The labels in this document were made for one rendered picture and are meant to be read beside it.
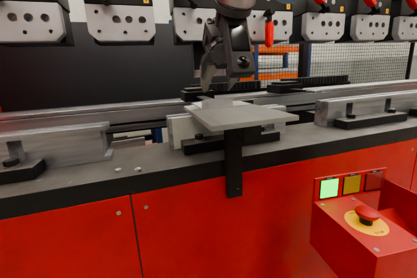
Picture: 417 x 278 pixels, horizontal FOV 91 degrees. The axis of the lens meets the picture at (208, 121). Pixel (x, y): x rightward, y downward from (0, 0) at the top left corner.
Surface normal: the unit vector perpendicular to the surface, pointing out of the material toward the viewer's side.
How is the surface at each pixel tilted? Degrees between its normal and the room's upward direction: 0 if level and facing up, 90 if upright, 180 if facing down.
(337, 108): 90
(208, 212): 90
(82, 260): 90
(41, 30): 90
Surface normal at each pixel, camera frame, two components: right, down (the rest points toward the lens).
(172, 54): 0.29, 0.20
